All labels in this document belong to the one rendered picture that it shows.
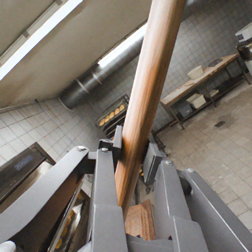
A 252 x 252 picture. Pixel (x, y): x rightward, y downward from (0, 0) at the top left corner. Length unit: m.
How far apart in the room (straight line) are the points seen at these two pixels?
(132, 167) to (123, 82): 4.94
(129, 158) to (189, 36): 5.39
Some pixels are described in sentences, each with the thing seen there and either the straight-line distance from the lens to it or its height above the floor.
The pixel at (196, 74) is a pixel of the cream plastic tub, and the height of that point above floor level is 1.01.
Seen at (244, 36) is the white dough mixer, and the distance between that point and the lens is 5.05.
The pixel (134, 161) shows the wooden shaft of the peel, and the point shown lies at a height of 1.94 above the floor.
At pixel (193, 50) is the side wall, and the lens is 5.50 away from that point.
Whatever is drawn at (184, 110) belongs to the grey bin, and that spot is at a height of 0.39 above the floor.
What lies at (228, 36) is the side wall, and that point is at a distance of 6.00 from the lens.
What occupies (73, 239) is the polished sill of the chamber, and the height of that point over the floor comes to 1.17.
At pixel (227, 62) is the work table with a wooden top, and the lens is 4.94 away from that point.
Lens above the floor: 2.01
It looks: 13 degrees down
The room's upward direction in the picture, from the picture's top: 38 degrees counter-clockwise
